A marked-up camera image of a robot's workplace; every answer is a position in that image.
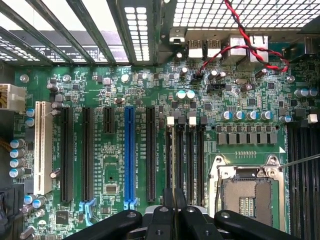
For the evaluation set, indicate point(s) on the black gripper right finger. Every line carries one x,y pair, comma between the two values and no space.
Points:
195,225

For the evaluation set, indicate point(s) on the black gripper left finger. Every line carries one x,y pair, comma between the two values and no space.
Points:
160,225

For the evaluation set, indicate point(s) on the thin metal locking lever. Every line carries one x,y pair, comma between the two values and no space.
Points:
300,160
219,187

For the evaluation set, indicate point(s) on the CPU socket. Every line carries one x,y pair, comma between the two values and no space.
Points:
250,190

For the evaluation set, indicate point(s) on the long black expansion slot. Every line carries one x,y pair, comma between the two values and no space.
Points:
151,155
67,155
87,155

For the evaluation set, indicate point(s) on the blue expansion slot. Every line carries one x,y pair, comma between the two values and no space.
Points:
129,155

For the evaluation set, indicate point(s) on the short black expansion slot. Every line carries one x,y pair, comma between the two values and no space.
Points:
109,120

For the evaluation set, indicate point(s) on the white expansion slot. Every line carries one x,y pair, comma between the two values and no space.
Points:
43,150

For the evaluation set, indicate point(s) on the green Dell motherboard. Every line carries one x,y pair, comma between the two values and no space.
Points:
150,82

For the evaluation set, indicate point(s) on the black main power connector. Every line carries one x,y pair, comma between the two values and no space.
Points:
11,210

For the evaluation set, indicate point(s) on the metal rear port connector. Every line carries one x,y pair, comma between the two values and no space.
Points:
233,41
262,41
214,51
195,51

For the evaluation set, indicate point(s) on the open metal PC case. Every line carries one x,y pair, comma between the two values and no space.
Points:
165,50

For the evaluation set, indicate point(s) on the white power connector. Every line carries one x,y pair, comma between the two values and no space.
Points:
15,97

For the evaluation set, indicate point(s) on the metal expansion slot cover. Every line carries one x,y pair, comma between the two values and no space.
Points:
10,53
120,25

